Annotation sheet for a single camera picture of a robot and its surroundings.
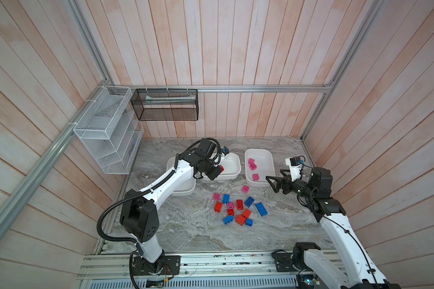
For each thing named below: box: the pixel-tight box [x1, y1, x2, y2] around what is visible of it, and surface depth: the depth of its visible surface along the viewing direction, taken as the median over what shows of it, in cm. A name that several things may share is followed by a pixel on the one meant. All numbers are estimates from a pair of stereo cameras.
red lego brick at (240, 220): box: [235, 214, 247, 227], surface depth 86 cm
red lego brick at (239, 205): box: [236, 199, 244, 211], surface depth 92 cm
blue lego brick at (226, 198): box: [222, 193, 230, 205], surface depth 94 cm
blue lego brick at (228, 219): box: [223, 214, 234, 225], surface depth 87 cm
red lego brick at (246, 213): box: [242, 208, 252, 220], surface depth 89 cm
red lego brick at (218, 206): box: [213, 201, 224, 214], surface depth 91 cm
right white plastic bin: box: [244, 148, 276, 188], surface depth 108 cm
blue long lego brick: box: [255, 202, 269, 217], surface depth 90 cm
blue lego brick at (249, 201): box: [244, 196, 255, 208], surface depth 92 cm
